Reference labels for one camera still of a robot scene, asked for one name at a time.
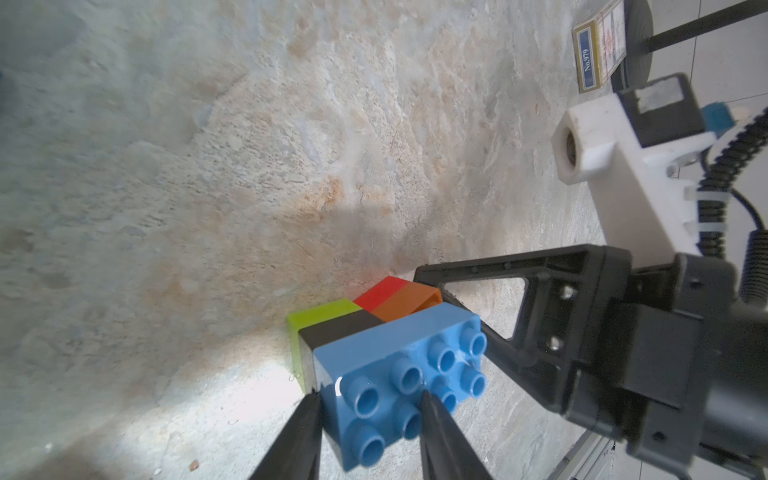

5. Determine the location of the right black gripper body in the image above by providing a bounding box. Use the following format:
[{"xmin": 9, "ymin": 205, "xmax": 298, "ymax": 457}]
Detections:
[{"xmin": 565, "ymin": 254, "xmax": 767, "ymax": 478}]

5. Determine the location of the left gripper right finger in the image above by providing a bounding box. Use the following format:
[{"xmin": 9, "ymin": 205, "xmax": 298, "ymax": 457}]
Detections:
[{"xmin": 420, "ymin": 391, "xmax": 492, "ymax": 480}]

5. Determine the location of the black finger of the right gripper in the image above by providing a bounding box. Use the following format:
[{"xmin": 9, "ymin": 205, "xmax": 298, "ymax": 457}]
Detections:
[{"xmin": 414, "ymin": 244, "xmax": 631, "ymax": 414}]

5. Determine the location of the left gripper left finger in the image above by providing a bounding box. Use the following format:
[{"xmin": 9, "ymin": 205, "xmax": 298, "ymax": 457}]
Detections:
[{"xmin": 249, "ymin": 392, "xmax": 324, "ymax": 480}]

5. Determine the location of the light blue long lego brick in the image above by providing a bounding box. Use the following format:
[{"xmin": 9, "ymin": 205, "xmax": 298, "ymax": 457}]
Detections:
[{"xmin": 313, "ymin": 303, "xmax": 488, "ymax": 472}]

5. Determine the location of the black lego brick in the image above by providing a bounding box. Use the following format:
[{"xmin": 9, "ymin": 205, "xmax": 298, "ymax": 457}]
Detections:
[{"xmin": 298, "ymin": 310, "xmax": 384, "ymax": 394}]

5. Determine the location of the lime green lego brick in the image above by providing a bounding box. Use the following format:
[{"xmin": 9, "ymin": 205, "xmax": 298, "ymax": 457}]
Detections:
[{"xmin": 286, "ymin": 299, "xmax": 361, "ymax": 394}]

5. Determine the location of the red orange lego brick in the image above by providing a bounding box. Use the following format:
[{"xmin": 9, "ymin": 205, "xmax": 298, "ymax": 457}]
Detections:
[{"xmin": 354, "ymin": 276, "xmax": 443, "ymax": 322}]

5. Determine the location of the black stand with round disc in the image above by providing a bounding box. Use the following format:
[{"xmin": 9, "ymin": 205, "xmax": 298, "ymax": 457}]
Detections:
[{"xmin": 611, "ymin": 0, "xmax": 767, "ymax": 92}]

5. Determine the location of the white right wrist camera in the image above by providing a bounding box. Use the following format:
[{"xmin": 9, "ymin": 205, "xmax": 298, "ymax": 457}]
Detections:
[{"xmin": 552, "ymin": 73, "xmax": 730, "ymax": 268}]

